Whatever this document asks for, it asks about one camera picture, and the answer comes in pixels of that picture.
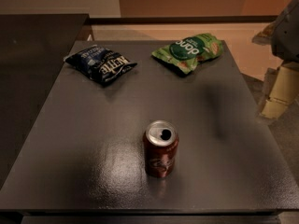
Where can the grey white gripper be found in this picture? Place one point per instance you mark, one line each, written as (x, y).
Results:
(287, 34)

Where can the red coke can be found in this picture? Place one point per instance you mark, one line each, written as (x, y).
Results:
(160, 148)

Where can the green snack bag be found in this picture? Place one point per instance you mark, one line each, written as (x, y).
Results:
(187, 53)

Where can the blue Kettle chip bag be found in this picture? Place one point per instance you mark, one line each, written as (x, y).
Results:
(101, 65)

